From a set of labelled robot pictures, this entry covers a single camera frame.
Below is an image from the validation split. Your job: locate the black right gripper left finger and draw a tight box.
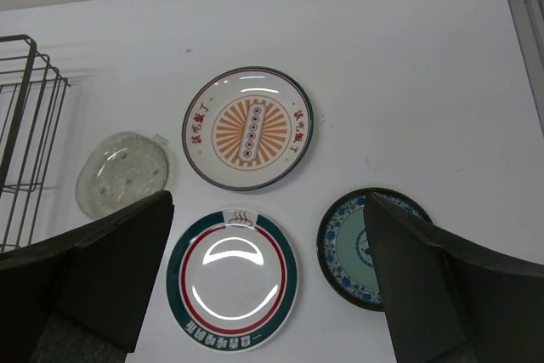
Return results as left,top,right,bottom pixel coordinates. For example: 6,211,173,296
1,190,174,362

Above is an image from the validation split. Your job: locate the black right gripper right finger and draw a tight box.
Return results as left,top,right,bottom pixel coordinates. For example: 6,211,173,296
364,193,543,362

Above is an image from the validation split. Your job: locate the orange sunburst plate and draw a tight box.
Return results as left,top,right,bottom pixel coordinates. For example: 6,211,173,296
181,66,315,191

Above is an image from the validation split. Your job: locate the blue floral plate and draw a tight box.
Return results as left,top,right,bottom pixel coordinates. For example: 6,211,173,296
316,187,432,312

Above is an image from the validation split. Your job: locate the clear glass plate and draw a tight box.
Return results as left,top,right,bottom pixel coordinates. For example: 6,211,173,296
75,131,178,220

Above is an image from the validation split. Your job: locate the green red ring plate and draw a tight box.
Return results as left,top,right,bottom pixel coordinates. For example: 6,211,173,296
166,208,299,354

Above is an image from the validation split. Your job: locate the metal wire dish rack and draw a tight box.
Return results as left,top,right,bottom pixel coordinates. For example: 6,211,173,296
1,34,71,253

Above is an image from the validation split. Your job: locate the aluminium frame rail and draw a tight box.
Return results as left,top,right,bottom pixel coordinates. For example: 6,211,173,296
507,0,543,122

